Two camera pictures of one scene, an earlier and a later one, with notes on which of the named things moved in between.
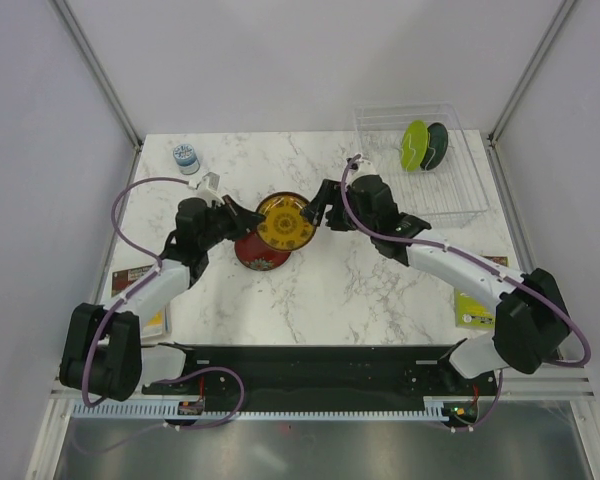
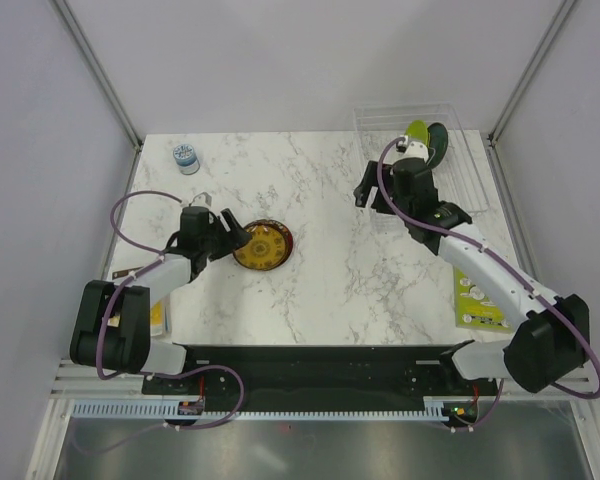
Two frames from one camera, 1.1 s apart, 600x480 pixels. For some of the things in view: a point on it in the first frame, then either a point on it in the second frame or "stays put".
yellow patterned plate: (285, 226) to (269, 247)
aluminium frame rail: (564, 381) stays put
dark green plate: (437, 146) stays put
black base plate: (320, 374) stays put
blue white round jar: (186, 159) stays put
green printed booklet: (473, 311) stays put
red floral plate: (255, 254) to (288, 244)
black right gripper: (316, 206) to (362, 192)
